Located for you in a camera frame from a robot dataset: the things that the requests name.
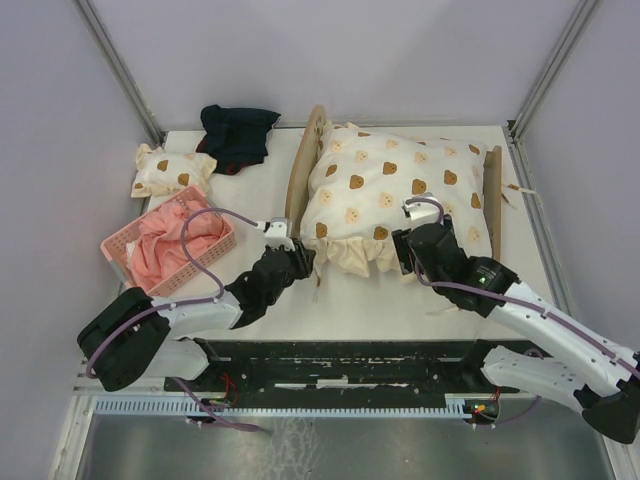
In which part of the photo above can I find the large bear print cushion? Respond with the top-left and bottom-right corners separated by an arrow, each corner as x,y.
300,123 -> 492,278

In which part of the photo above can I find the wooden pet bed frame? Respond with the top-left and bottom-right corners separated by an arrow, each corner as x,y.
284,104 -> 502,260

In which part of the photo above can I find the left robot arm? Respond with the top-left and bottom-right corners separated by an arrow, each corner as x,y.
77,239 -> 315,392

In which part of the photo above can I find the pink cloth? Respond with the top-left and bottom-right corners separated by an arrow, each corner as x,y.
126,200 -> 225,291

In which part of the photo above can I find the dark navy garment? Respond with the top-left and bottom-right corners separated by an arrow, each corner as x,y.
196,105 -> 281,176

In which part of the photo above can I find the small bear print pillow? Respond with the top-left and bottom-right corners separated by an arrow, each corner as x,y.
131,144 -> 217,198

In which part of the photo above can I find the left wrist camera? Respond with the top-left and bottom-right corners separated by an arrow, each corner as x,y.
257,217 -> 295,252

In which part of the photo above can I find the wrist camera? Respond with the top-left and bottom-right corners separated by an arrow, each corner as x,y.
257,217 -> 295,252
402,196 -> 444,228

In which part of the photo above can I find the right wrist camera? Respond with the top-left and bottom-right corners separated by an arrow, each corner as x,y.
402,196 -> 444,228

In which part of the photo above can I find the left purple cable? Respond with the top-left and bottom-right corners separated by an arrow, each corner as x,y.
85,209 -> 274,434

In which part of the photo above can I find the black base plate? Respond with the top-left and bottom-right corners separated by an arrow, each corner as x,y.
187,340 -> 495,406

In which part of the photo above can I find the left aluminium frame post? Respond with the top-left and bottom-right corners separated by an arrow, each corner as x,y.
71,0 -> 166,145

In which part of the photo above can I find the aluminium frame post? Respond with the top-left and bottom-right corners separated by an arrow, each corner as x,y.
71,0 -> 166,145
509,0 -> 603,142

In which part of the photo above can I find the white slotted cable duct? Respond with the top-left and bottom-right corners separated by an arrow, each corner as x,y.
94,389 -> 470,419

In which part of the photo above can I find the right aluminium frame post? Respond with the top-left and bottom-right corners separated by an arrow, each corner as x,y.
509,0 -> 603,142

